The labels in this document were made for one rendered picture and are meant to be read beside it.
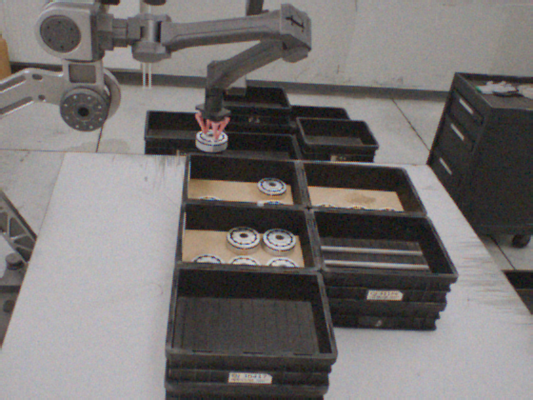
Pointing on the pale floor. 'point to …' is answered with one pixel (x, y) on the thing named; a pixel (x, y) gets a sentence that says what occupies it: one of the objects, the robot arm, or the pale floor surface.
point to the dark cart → (487, 155)
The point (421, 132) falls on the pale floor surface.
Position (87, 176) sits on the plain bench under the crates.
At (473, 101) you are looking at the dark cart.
